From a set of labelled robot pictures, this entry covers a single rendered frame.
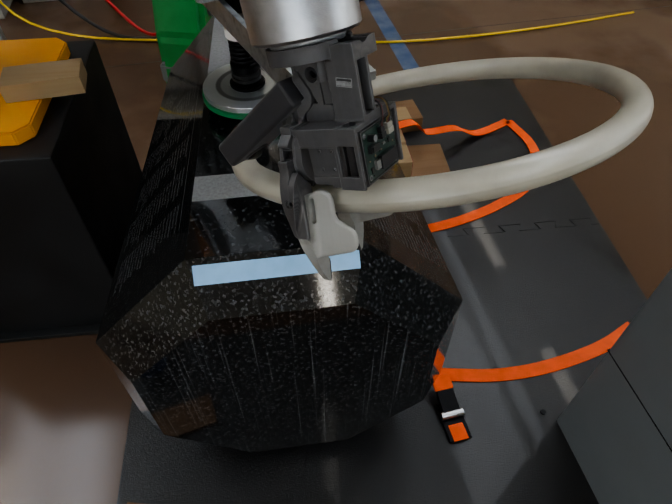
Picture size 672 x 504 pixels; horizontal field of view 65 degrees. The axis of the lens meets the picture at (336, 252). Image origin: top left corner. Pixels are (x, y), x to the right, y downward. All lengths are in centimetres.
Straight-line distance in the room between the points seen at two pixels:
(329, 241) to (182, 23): 247
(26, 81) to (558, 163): 140
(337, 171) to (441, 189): 9
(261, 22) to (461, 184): 20
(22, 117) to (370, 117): 127
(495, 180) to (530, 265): 170
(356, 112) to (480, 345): 152
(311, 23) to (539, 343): 165
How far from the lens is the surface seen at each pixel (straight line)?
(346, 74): 42
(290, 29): 41
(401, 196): 46
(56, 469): 185
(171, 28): 291
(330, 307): 102
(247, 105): 126
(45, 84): 163
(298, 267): 100
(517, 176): 47
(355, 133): 41
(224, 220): 107
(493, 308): 198
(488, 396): 180
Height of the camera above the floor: 157
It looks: 49 degrees down
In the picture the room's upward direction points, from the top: straight up
